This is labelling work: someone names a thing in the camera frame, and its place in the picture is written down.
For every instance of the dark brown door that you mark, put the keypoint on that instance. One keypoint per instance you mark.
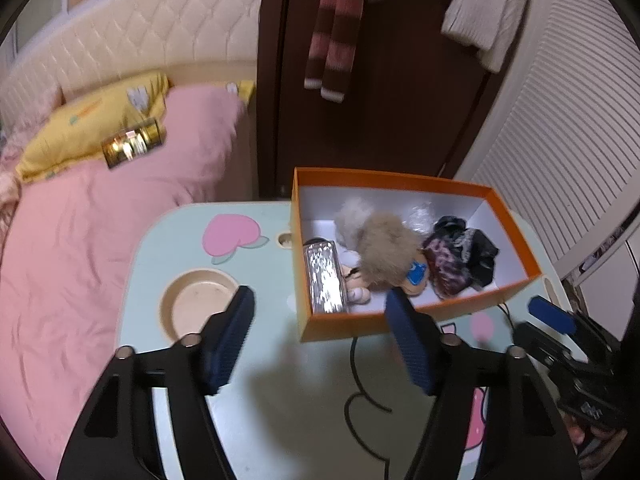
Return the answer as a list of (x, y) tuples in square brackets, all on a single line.
[(400, 100)]

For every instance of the black glossy lace garment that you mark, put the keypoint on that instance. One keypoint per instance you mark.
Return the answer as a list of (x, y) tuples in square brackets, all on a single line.
[(470, 255)]

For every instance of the pink duvet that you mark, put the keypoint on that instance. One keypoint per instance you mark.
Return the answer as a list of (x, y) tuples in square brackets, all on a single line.
[(75, 260)]

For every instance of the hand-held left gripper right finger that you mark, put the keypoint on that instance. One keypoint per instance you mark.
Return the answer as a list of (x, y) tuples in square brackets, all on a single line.
[(412, 345)]

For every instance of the smartphone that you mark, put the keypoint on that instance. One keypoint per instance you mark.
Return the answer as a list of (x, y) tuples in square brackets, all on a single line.
[(132, 142)]

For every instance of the white knit sweater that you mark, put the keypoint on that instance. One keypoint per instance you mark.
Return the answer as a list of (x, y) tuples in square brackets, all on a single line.
[(480, 15)]

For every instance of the white louvered wardrobe door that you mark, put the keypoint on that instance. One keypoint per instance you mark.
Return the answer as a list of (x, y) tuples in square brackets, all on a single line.
[(565, 135)]

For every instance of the pink floral pillow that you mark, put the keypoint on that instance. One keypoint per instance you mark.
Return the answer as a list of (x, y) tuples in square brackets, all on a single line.
[(30, 110)]

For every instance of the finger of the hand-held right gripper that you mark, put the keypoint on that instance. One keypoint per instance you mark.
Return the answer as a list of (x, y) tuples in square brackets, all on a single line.
[(550, 315), (540, 345)]

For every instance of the grey-white fur pompom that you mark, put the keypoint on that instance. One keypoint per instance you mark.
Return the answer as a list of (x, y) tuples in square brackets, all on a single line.
[(350, 222)]

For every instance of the cream tufted headboard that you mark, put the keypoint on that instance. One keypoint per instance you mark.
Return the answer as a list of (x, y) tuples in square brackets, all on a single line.
[(150, 25)]

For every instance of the orange cardboard box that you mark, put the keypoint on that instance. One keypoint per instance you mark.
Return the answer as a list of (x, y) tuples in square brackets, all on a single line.
[(350, 327)]

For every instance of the pink crumpled blanket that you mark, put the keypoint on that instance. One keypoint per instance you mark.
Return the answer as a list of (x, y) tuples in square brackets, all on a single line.
[(9, 180)]

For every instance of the yellow printed pillow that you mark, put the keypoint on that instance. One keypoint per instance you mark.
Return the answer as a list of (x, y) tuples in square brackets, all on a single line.
[(75, 125), (242, 90)]

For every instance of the silver glitter case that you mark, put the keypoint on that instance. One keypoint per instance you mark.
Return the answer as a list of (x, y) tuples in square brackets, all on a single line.
[(325, 280)]

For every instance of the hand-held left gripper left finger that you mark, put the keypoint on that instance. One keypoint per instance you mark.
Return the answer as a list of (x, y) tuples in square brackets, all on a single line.
[(230, 340)]

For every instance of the small cartoon figurine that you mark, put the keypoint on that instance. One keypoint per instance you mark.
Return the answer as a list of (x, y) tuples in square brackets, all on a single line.
[(356, 290)]

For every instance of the beige round cup holder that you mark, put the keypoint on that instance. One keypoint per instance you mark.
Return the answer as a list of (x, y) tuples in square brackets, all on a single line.
[(197, 305)]

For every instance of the tan furry plush toy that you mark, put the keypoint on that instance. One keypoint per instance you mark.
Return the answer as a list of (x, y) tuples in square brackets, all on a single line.
[(390, 250)]

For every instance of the clear crinkled plastic wrap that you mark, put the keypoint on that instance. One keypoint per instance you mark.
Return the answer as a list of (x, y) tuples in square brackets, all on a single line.
[(421, 217)]

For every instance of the brown pink striped scarf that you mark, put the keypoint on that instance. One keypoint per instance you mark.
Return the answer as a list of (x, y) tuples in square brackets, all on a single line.
[(345, 35)]

